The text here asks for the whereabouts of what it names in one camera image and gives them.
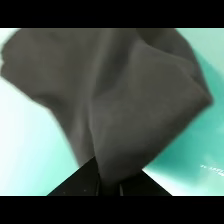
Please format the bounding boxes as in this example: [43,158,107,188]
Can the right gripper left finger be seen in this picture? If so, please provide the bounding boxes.
[46,156,101,197]

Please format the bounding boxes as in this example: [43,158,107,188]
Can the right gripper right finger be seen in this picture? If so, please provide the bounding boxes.
[118,169,173,197]

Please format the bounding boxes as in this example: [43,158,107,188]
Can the black T-shirt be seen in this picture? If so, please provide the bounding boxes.
[0,28,214,188]

